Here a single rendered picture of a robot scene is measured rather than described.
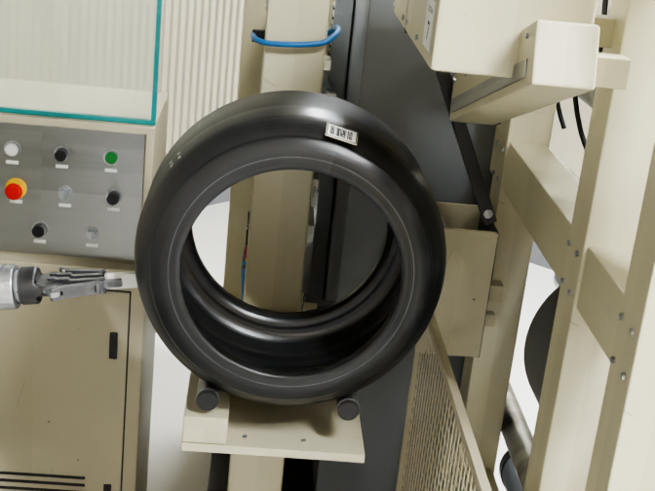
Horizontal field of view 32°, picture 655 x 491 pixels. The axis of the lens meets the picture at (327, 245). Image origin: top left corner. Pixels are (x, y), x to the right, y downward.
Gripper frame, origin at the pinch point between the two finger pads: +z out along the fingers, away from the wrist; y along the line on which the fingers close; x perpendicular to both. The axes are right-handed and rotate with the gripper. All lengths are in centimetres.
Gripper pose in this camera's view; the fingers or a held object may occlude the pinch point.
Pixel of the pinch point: (123, 280)
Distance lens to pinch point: 232.1
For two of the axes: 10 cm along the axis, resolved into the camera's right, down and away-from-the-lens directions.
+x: 0.4, 9.4, 3.4
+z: 10.0, -0.6, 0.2
